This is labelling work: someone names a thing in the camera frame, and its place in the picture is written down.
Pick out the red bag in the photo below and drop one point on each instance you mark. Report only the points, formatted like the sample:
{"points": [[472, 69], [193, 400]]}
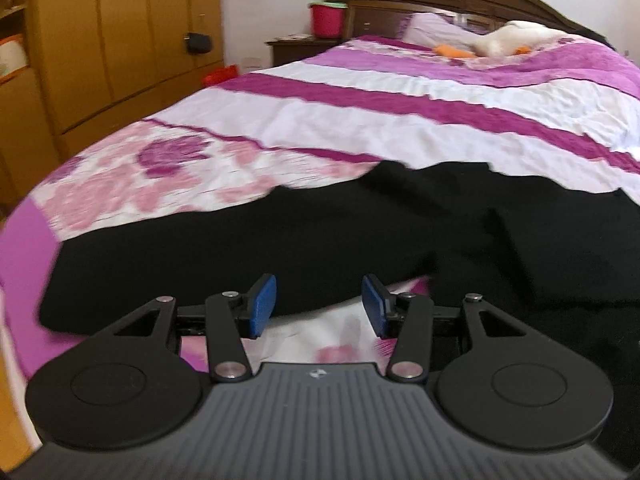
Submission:
{"points": [[219, 75]]}

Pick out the wooden wardrobe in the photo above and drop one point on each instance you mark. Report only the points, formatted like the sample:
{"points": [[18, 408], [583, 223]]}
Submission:
{"points": [[125, 35]]}

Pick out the white wall socket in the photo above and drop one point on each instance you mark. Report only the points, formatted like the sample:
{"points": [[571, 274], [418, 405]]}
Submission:
{"points": [[251, 62]]}

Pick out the white plush toy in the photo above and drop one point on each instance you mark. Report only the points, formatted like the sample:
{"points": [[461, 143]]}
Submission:
{"points": [[505, 40]]}

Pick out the purple pillow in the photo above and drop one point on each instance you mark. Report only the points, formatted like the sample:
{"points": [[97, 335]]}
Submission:
{"points": [[435, 30]]}

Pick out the dark wooden nightstand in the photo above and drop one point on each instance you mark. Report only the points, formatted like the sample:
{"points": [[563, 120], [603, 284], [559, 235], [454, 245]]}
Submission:
{"points": [[295, 50]]}

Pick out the red bucket with green lid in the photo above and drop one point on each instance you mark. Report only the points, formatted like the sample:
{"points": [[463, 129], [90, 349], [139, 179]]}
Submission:
{"points": [[326, 22]]}

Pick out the purple floral bedspread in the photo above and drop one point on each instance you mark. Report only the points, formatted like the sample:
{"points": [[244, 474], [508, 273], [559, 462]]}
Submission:
{"points": [[350, 110]]}

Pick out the black pouch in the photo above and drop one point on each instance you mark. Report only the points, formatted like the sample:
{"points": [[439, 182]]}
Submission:
{"points": [[198, 43]]}

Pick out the black clothing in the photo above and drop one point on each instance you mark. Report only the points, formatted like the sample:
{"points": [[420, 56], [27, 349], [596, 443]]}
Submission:
{"points": [[300, 240]]}

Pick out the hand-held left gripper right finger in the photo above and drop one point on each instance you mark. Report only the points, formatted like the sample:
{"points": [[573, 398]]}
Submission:
{"points": [[374, 305]]}

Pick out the white box with orange trim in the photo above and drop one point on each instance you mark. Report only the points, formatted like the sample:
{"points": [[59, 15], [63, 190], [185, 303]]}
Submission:
{"points": [[11, 57]]}

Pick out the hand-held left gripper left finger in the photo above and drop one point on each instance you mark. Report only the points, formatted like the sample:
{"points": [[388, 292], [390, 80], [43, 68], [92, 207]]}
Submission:
{"points": [[262, 305]]}

